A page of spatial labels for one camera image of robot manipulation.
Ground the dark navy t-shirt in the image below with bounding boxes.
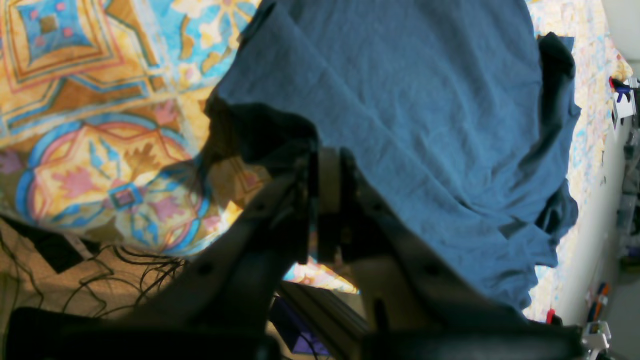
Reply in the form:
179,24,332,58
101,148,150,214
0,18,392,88
205,0,581,312

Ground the patterned colourful tablecloth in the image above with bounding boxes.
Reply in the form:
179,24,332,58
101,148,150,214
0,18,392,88
1,0,631,320

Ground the blue orange clamp bottom left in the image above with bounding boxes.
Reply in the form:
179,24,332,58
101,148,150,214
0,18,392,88
608,76,639,120

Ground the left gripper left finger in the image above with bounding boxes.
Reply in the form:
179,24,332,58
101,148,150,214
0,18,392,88
6,149,330,360

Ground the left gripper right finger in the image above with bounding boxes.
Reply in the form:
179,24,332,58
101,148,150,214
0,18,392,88
336,148,586,360

